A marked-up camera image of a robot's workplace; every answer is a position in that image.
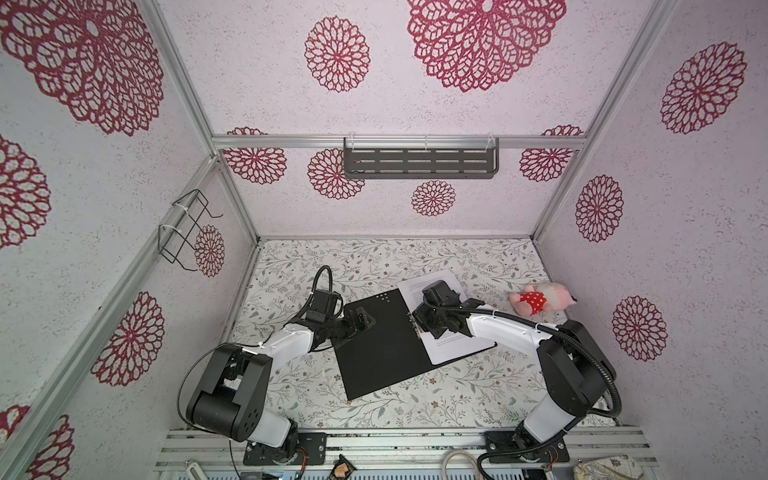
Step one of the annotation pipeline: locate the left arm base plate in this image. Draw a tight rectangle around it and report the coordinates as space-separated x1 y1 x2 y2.
243 432 328 467

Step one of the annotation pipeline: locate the black wire wall rack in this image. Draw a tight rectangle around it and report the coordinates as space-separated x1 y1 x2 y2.
156 189 223 272

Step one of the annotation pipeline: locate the patterned cloth bag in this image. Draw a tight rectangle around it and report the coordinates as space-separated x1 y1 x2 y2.
573 455 645 480

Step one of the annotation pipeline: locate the pink plush toy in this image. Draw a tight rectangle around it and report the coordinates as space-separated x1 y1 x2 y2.
508 282 577 317

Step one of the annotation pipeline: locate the white cable loop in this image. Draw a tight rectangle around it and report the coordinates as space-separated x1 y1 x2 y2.
440 449 483 480

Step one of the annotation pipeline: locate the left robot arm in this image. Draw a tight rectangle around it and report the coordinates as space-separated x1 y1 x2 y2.
178 290 376 452

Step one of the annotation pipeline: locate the printed paper sheet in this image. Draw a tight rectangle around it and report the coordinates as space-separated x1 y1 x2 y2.
397 270 496 365

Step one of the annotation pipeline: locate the blue black folder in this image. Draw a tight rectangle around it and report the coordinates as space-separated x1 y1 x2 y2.
334 289 496 400

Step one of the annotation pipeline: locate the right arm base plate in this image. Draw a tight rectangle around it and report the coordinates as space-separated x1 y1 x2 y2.
483 430 571 464

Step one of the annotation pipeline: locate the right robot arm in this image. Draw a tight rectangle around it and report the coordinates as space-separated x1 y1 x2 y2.
412 280 622 451

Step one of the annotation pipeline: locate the grey wall shelf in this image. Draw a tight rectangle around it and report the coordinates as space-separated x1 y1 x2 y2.
342 138 500 180

